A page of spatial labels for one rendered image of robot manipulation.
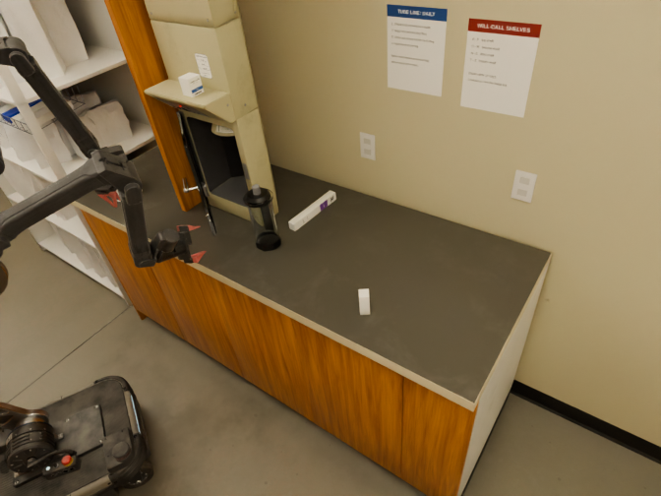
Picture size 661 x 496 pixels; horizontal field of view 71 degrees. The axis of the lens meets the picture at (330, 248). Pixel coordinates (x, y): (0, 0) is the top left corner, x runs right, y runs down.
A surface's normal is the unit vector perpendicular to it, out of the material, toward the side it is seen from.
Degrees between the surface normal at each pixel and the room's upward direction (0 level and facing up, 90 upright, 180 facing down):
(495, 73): 90
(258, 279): 0
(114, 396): 0
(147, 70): 90
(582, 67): 90
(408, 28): 90
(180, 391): 0
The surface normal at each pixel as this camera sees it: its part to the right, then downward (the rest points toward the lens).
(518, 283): -0.08, -0.75
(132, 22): 0.81, 0.33
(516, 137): -0.57, 0.57
